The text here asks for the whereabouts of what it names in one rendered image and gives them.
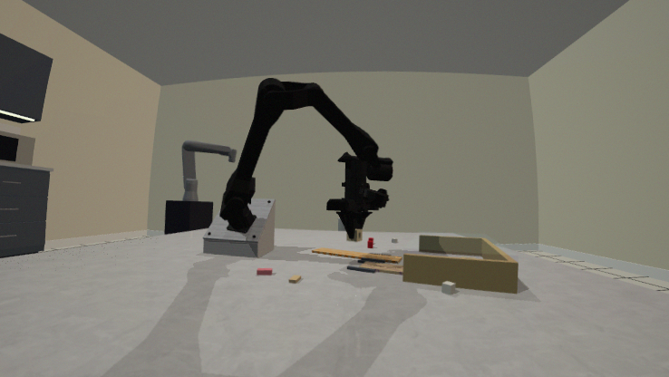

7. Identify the tan strip with purple zigzag lines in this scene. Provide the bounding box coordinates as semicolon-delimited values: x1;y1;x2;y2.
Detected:
358;261;403;276

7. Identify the tan strip with orange polka dots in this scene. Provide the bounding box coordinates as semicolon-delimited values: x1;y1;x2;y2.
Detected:
312;247;402;264

